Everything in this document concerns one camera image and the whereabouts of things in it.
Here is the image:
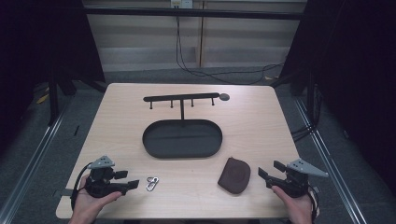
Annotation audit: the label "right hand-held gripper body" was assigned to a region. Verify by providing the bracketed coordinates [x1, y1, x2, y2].
[265, 158, 330, 199]

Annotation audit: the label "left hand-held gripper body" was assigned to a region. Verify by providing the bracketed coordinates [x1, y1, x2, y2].
[84, 155, 131, 199]

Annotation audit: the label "silver metal carabiner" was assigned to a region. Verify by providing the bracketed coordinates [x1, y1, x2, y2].
[146, 175, 160, 192]

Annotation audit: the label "brown leather pouch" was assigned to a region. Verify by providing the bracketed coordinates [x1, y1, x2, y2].
[217, 156, 252, 195]

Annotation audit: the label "black key rack with tray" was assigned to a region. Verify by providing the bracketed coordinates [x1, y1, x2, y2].
[142, 91, 231, 160]

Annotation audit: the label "person's right hand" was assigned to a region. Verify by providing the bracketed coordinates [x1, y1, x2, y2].
[271, 185, 314, 224]

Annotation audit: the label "person's left hand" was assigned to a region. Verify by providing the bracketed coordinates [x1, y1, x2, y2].
[68, 175, 123, 224]

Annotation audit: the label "black metal stand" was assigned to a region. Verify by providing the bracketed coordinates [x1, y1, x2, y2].
[47, 74, 61, 127]

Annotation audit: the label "yellow tape strip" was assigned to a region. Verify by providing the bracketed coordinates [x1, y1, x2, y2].
[35, 92, 50, 105]

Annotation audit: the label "dark curtain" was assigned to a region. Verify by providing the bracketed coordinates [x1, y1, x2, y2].
[274, 0, 396, 188]
[0, 0, 106, 150]

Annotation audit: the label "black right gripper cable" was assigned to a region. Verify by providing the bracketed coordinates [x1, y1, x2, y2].
[307, 185, 320, 222]

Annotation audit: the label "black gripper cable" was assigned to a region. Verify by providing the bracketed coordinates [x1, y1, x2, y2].
[70, 161, 93, 212]
[307, 185, 320, 222]

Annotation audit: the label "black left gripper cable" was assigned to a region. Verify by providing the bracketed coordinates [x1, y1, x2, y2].
[70, 161, 93, 212]

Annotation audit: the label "black floor cables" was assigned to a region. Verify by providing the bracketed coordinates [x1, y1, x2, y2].
[290, 122, 316, 143]

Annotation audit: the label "aluminium floor rail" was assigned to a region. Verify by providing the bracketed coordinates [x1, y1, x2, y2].
[0, 102, 73, 224]
[293, 96, 368, 224]

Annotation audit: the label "black hanging wall cable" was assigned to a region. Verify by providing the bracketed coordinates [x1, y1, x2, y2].
[175, 16, 285, 86]

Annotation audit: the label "black horizontal frame bar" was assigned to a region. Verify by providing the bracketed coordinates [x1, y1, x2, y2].
[83, 7, 304, 21]

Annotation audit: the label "white wall socket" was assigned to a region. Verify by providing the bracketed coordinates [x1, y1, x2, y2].
[169, 0, 194, 9]

